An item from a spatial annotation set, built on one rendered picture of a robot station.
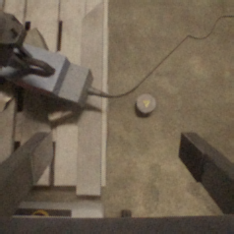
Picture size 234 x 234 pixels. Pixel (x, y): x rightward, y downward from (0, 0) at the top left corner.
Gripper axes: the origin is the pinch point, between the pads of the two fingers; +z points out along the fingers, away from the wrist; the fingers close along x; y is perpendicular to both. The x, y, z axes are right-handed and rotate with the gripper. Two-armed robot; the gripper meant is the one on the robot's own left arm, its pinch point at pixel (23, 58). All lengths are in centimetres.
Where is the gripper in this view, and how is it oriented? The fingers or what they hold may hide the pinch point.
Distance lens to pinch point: 65.3
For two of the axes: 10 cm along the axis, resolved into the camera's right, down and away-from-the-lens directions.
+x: -3.1, 9.4, -1.3
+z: 0.1, 1.4, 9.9
